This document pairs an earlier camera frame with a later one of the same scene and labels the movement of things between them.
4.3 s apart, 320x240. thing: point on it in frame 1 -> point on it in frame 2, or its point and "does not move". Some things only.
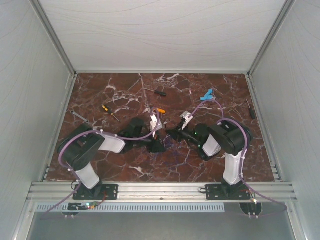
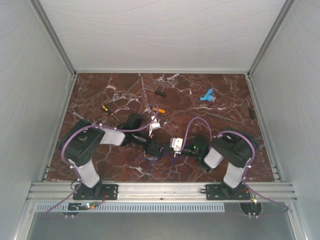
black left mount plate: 96,192 does not move
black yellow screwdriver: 107,109 does not move
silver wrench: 72,112 does not move
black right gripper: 176,133 -> 170,149
